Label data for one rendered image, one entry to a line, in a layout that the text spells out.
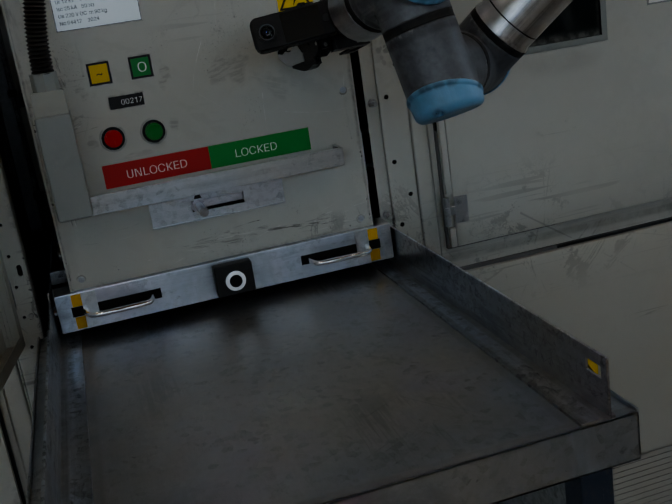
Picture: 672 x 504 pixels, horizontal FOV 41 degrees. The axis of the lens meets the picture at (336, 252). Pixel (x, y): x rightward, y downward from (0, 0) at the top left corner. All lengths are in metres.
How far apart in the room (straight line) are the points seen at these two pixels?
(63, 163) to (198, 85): 0.25
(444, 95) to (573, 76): 0.58
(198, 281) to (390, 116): 0.42
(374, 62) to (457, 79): 0.43
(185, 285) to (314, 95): 0.36
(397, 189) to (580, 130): 0.35
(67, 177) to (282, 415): 0.45
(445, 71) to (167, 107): 0.47
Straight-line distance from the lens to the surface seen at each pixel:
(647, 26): 1.71
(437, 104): 1.08
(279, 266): 1.44
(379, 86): 1.50
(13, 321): 1.49
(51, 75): 1.27
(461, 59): 1.10
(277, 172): 1.37
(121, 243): 1.40
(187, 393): 1.16
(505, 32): 1.20
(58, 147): 1.26
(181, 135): 1.38
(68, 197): 1.27
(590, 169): 1.67
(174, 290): 1.41
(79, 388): 1.25
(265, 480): 0.93
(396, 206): 1.54
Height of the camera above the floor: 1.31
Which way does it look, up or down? 17 degrees down
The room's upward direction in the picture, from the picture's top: 9 degrees counter-clockwise
